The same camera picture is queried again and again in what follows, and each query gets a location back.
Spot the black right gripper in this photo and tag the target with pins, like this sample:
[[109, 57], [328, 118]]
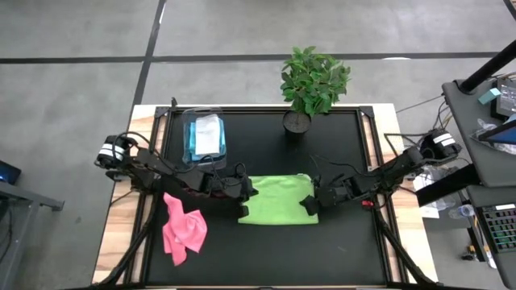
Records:
[[336, 192]]

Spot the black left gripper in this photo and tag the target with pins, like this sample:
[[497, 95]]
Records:
[[223, 187]]

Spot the green microfiber towel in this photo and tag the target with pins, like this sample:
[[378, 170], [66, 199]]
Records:
[[278, 199]]

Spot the white waffle-weave towel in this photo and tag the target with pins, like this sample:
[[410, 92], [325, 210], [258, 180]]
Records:
[[207, 135]]

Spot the teal microfiber towel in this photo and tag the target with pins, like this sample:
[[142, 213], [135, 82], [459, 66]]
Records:
[[192, 137]]

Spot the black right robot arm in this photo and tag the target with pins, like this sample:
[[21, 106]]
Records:
[[395, 169]]

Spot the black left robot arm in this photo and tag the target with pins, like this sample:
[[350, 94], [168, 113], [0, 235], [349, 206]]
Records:
[[153, 161]]

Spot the pink microfiber towel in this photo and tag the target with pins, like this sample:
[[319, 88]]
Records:
[[183, 233]]

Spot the small red clip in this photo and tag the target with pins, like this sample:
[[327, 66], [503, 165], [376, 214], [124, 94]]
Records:
[[367, 204]]

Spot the clear plastic bin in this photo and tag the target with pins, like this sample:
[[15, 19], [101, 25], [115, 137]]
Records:
[[185, 121]]

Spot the potted artificial green plant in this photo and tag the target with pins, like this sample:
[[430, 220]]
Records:
[[312, 80]]

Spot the white paper sheet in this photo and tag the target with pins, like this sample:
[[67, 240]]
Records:
[[429, 209]]

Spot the black stand foot bar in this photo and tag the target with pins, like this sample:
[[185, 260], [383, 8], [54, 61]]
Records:
[[447, 185]]

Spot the clear plastic water bottle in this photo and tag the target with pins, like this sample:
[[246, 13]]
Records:
[[463, 211]]

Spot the grey side desk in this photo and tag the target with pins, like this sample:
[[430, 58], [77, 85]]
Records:
[[463, 133]]

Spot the clear plastic bag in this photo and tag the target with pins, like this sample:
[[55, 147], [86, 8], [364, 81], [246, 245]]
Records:
[[481, 129]]

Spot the backlit keyboard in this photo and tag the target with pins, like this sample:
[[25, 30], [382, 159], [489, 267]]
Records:
[[502, 227]]

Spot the tablet with blue screen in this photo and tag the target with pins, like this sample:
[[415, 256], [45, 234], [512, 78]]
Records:
[[504, 136]]

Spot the small teal box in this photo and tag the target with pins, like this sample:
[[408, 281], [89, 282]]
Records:
[[489, 96]]

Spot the grey keyboard desk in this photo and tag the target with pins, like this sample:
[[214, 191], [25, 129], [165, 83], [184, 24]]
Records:
[[508, 270]]

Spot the black device box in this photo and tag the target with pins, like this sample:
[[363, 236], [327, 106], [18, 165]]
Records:
[[506, 100]]

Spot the black pole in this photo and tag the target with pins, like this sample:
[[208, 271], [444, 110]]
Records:
[[488, 68]]

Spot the grey desk with legs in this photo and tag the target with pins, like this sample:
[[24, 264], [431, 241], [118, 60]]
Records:
[[24, 197]]

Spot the black device with blue light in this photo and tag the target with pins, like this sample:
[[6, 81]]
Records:
[[8, 172]]

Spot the black aluminium table frame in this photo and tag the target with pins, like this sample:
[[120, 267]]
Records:
[[262, 108]]

